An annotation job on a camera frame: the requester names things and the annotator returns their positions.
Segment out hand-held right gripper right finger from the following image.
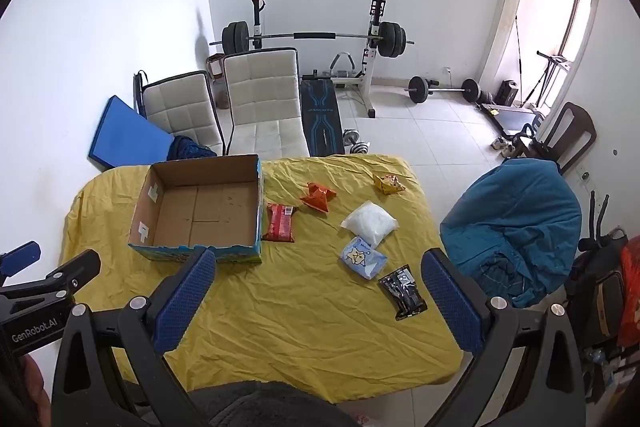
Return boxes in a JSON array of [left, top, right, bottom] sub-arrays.
[[421, 248, 587, 427]]

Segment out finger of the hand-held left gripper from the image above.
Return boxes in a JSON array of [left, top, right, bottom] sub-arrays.
[[0, 241, 42, 280], [0, 249, 102, 308]]

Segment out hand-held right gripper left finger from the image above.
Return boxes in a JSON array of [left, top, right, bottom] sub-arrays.
[[51, 248, 217, 427]]

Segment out black foil packet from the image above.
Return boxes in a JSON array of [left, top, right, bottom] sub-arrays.
[[377, 264, 428, 322]]

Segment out cardboard box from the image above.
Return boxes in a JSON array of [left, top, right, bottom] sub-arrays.
[[127, 154, 264, 264]]

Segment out light blue tissue packet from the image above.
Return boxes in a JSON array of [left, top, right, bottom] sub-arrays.
[[340, 237, 389, 281]]

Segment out white soft bag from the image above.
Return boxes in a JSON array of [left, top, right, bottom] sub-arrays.
[[341, 201, 399, 250]]

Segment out red snack packet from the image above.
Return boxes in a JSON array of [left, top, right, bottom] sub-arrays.
[[261, 203, 299, 243]]

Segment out yellow snack packet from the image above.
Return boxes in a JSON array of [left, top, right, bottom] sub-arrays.
[[372, 173, 407, 196]]

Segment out orange snack packet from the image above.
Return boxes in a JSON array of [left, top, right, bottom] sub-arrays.
[[300, 182, 338, 212]]

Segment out person's left hand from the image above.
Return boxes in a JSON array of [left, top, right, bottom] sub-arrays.
[[19, 354, 53, 427]]

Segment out blue jacket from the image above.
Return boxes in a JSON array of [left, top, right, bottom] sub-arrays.
[[440, 158, 583, 308]]

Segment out yellow tablecloth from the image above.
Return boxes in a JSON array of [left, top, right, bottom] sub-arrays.
[[59, 154, 466, 405]]

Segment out person's dark clothing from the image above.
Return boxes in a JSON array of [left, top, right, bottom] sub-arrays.
[[192, 381, 356, 427]]

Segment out blue foam mat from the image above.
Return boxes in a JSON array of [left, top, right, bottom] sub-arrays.
[[87, 95, 174, 170]]

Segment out black backpack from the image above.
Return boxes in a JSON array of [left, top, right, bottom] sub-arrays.
[[565, 227, 631, 350]]

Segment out dark blue mesh cloth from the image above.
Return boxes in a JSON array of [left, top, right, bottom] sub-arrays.
[[166, 136, 216, 162]]

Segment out white sneakers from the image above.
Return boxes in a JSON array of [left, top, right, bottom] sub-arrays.
[[490, 136, 519, 158]]

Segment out red bag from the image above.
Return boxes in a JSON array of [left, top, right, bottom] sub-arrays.
[[619, 237, 640, 349]]

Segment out black and blue pump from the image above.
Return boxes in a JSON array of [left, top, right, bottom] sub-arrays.
[[132, 69, 151, 114]]

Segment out small white padded chair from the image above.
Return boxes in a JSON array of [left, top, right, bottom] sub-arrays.
[[141, 71, 226, 156]]

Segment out treadmill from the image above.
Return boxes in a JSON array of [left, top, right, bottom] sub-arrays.
[[481, 51, 574, 138]]

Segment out short barbell with black plates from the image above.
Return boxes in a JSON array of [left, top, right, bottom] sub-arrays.
[[405, 76, 481, 104]]

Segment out brown wooden chair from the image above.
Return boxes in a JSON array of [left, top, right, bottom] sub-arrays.
[[515, 102, 597, 178]]

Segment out black box appliance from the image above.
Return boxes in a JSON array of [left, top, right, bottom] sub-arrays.
[[500, 79, 521, 108]]

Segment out large white padded chair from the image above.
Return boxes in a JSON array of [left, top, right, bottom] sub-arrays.
[[222, 48, 311, 159]]

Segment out black weight bench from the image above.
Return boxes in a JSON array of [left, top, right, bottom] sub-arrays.
[[299, 74, 346, 156]]

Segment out small brown stool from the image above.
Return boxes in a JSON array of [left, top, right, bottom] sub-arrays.
[[207, 53, 232, 110]]

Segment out white barbell rack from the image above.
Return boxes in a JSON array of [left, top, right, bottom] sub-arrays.
[[250, 0, 387, 118]]

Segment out grey curved handle bar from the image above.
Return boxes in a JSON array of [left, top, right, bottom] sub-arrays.
[[330, 52, 361, 81]]

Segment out door frame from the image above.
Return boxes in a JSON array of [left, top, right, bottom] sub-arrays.
[[481, 0, 602, 112]]

